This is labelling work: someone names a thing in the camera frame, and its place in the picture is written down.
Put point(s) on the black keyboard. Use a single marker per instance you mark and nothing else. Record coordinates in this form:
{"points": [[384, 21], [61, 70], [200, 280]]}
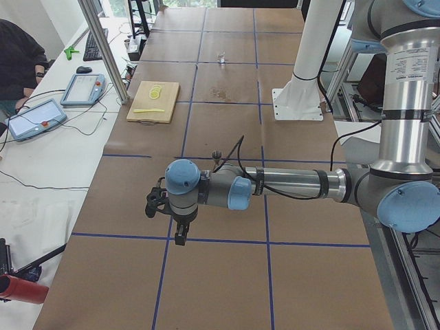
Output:
{"points": [[91, 52]]}

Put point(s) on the green plastic clamp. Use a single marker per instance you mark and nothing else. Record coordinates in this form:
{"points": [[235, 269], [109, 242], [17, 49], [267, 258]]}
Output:
{"points": [[69, 51]]}

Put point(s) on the small clear glass beaker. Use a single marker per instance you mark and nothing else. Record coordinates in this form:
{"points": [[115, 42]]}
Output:
{"points": [[221, 58]]}

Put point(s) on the black computer mouse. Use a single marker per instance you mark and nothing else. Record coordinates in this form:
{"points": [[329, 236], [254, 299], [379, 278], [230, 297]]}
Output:
{"points": [[83, 70]]}

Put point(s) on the aluminium frame post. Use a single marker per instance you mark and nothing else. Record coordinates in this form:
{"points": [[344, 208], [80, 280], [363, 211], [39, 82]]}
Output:
{"points": [[93, 22]]}

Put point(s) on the near blue teach pendant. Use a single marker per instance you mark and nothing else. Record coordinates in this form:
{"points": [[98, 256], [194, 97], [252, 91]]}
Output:
{"points": [[36, 120]]}

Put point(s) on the bamboo cutting board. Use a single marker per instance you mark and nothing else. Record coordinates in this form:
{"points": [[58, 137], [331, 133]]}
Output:
{"points": [[167, 99]]}

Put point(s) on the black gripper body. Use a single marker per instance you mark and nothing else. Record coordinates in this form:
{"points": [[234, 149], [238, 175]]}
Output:
{"points": [[182, 222]]}

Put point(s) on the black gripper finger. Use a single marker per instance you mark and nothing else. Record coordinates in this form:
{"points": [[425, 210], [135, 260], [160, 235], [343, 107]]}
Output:
{"points": [[181, 233]]}

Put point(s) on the person in black sweater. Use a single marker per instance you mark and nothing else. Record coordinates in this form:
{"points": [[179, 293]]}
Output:
{"points": [[23, 66]]}

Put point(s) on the black tripod leg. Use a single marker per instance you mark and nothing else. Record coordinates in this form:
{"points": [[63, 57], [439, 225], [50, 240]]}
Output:
{"points": [[39, 261]]}

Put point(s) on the red cylinder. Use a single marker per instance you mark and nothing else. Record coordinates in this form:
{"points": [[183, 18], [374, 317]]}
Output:
{"points": [[13, 288]]}

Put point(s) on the far blue teach pendant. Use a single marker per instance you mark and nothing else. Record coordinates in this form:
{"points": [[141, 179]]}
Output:
{"points": [[83, 90]]}

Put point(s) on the steel double jigger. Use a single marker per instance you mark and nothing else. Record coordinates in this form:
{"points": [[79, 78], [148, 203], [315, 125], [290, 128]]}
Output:
{"points": [[216, 155]]}

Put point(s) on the yellow plastic knife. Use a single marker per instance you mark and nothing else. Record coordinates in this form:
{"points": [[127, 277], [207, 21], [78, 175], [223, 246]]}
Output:
{"points": [[151, 110]]}

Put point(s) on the blue teach pendant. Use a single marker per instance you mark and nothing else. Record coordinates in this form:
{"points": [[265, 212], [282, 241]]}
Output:
{"points": [[83, 90], [36, 120]]}

